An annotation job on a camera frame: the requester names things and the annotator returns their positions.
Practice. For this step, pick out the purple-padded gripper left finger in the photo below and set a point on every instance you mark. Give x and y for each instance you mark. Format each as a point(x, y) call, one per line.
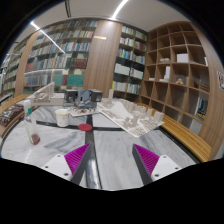
point(70, 166)

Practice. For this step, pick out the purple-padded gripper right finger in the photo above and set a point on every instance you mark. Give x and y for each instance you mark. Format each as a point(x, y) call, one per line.
point(151, 166)

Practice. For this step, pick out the clear plastic water bottle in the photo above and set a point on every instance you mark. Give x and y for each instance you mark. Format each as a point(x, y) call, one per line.
point(30, 123)

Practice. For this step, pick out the red round coaster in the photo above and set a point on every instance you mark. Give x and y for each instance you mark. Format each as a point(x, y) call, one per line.
point(85, 127)

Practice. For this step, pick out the wooden bench right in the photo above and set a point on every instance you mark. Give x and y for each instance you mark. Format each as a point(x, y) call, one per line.
point(189, 139)

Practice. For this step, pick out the wooden bench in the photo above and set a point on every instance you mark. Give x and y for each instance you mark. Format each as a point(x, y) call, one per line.
point(189, 139)
point(16, 100)

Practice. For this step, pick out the white paper cup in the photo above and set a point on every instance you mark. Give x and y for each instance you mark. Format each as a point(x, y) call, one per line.
point(62, 117)

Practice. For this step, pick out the large white city model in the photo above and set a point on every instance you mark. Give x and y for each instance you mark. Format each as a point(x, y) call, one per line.
point(134, 119)

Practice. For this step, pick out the dark architectural building model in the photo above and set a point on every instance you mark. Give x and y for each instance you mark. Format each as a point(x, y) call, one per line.
point(83, 98)

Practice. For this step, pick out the dark book in cubby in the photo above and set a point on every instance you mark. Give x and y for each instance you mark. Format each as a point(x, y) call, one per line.
point(202, 108)

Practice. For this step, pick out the white ramp architectural model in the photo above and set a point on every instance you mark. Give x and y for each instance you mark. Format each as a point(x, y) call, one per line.
point(46, 96)

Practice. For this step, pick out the dark patterned book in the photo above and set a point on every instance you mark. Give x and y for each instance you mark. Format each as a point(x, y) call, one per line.
point(8, 115)

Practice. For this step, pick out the wooden bench left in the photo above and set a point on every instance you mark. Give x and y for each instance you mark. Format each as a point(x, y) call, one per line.
point(16, 100)

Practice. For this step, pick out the middle bookshelf with books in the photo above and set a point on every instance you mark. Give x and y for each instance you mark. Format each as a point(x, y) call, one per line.
point(130, 63)

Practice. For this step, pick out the bookshelf with books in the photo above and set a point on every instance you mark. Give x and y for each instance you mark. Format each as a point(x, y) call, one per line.
point(130, 63)
point(55, 53)

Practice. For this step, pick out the wooden cubby shelf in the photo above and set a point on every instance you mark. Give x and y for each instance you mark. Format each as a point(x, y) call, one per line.
point(175, 88)

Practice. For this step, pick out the left bookshelf with books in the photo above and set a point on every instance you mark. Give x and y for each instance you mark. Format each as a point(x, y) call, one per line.
point(55, 53)

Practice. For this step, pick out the white box on shelf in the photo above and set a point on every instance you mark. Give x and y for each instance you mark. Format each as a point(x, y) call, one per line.
point(183, 57)

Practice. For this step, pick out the wooden wall panel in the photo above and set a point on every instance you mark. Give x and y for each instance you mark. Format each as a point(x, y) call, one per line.
point(102, 55)

